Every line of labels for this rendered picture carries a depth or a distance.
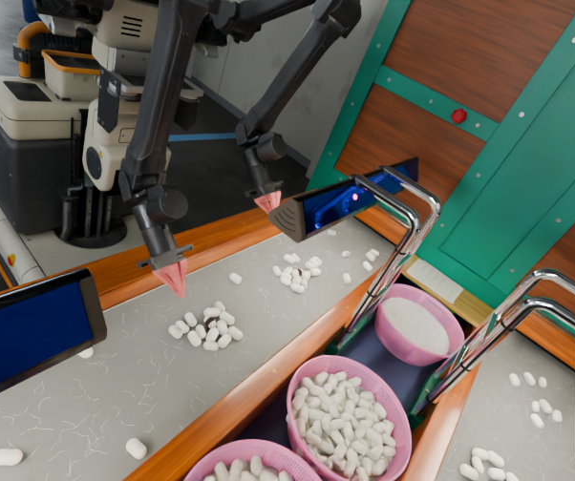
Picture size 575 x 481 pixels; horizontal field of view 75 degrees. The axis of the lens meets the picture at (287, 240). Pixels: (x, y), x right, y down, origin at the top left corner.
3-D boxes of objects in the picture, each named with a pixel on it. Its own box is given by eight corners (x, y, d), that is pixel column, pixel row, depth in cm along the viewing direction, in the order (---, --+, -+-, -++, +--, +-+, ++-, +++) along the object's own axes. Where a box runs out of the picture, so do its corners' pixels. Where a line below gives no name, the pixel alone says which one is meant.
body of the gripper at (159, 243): (196, 250, 79) (183, 217, 79) (155, 266, 72) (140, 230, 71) (179, 256, 83) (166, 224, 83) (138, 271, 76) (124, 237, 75)
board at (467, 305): (392, 266, 125) (393, 263, 125) (408, 253, 137) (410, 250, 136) (483, 332, 114) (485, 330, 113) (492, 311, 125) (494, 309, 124)
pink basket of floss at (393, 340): (376, 368, 100) (394, 346, 94) (356, 296, 121) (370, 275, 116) (459, 383, 106) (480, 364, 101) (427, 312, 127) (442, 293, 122)
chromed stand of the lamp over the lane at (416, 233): (278, 312, 103) (348, 172, 79) (317, 285, 118) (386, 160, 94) (332, 360, 97) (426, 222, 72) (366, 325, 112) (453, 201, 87)
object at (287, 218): (265, 219, 69) (277, 186, 65) (393, 171, 116) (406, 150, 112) (297, 245, 66) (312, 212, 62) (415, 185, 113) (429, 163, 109)
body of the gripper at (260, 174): (285, 186, 107) (276, 161, 107) (262, 192, 100) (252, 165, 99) (269, 192, 111) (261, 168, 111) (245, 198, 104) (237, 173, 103)
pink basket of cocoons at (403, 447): (253, 466, 70) (268, 441, 65) (292, 360, 92) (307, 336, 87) (383, 535, 68) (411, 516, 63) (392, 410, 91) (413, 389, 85)
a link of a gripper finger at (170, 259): (200, 291, 78) (183, 248, 77) (172, 305, 72) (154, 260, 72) (181, 294, 82) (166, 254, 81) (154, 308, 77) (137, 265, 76)
